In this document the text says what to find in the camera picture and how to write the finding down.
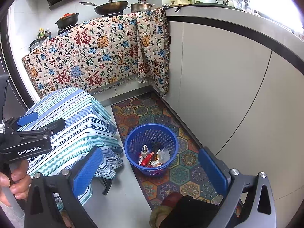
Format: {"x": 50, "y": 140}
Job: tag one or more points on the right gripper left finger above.
{"x": 84, "y": 170}

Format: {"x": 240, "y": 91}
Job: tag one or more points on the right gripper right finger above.
{"x": 216, "y": 170}

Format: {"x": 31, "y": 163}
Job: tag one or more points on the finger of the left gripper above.
{"x": 28, "y": 118}
{"x": 49, "y": 129}

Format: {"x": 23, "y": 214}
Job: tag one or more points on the red snack wrapper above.
{"x": 146, "y": 160}

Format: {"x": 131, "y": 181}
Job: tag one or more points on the clear cartoon plastic box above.
{"x": 163, "y": 156}

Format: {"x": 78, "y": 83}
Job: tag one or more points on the yellow white snack wrapper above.
{"x": 145, "y": 151}

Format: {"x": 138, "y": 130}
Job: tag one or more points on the blue plastic trash basket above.
{"x": 156, "y": 137}

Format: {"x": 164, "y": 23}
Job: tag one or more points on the white kitchen counter cabinet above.
{"x": 236, "y": 81}

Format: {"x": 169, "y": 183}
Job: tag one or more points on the person's left hand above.
{"x": 15, "y": 182}

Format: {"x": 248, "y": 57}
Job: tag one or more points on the colourful hexagon floor mat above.
{"x": 184, "y": 175}

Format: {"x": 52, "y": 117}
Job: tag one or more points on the striped blue green tablecloth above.
{"x": 87, "y": 125}

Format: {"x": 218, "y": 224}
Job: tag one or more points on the person's foot in slipper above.
{"x": 159, "y": 213}

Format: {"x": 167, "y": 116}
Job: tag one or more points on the seasoning bottles tray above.
{"x": 43, "y": 35}

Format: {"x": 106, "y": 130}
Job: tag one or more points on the patterned Chinese character blanket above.
{"x": 94, "y": 56}

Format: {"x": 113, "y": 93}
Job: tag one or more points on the black clay pot orange lid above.
{"x": 67, "y": 20}

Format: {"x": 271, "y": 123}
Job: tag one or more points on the black wok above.
{"x": 108, "y": 9}

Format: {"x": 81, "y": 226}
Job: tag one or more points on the steel pot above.
{"x": 141, "y": 6}

